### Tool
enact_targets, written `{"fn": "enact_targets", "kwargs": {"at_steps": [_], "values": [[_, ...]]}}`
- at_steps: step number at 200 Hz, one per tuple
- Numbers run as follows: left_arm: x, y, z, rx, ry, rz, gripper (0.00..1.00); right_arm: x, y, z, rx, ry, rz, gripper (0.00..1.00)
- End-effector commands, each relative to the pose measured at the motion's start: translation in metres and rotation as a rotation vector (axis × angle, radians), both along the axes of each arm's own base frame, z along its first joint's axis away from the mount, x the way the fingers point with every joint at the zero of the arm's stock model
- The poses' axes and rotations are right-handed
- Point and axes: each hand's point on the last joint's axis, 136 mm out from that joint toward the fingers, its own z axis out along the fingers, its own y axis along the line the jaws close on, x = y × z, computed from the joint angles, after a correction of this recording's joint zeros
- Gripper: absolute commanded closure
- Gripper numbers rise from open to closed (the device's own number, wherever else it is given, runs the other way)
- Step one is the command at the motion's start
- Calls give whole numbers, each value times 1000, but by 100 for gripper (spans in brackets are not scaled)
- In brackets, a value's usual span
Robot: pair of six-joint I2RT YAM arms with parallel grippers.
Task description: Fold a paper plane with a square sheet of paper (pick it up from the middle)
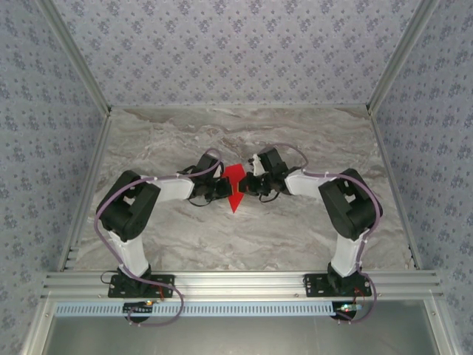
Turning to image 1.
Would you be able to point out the red paper sheet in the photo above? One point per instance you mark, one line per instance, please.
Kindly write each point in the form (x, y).
(234, 201)

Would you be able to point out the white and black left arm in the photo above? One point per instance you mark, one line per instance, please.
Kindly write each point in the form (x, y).
(170, 190)

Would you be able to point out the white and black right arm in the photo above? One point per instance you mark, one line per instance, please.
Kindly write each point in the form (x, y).
(306, 183)

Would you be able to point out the black left controller board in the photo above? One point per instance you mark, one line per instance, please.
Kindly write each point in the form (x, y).
(138, 308)

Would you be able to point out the black controller board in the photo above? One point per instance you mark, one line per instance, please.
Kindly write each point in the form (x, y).
(138, 308)
(345, 315)

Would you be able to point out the black right controller board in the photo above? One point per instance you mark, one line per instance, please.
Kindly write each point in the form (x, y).
(345, 315)

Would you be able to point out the aluminium table end rail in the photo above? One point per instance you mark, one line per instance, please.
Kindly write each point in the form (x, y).
(236, 107)

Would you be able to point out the aluminium mounting rail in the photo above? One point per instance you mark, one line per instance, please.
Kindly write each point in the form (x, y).
(236, 284)

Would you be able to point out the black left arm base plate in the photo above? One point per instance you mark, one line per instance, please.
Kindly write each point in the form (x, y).
(162, 278)

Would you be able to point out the aluminium table side rail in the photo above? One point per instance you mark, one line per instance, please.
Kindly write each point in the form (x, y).
(376, 129)
(92, 166)

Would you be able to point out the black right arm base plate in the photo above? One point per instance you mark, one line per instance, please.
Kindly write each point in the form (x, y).
(314, 290)

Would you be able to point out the aluminium frame post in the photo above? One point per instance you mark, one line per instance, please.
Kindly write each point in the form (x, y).
(401, 55)
(75, 55)

